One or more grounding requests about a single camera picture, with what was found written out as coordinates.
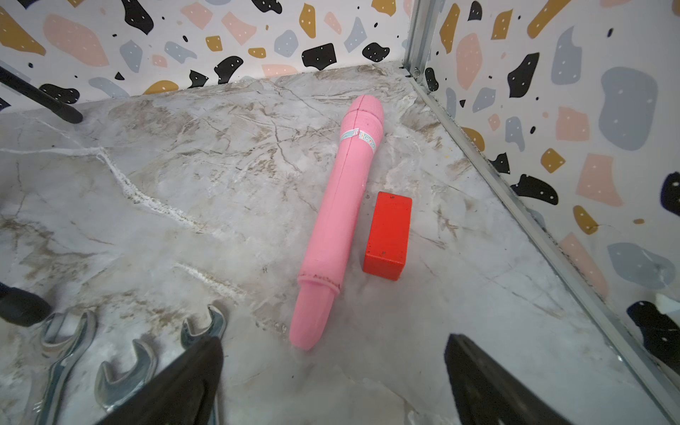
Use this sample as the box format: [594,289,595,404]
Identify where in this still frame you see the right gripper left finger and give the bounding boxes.
[99,336,223,424]

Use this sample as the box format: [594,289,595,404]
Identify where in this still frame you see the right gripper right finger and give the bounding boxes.
[444,334,570,425]

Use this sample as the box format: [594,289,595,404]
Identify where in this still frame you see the small silver combination wrench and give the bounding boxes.
[180,304,228,425]

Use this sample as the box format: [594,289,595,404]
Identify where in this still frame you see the silver end wrench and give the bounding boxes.
[94,339,158,414]

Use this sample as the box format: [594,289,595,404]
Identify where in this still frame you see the large silver combination wrench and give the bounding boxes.
[31,309,97,424]

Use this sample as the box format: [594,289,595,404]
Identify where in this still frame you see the small red block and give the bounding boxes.
[363,191,413,281]

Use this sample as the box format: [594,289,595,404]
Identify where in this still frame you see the pink cylindrical bottle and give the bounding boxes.
[290,95,384,351]

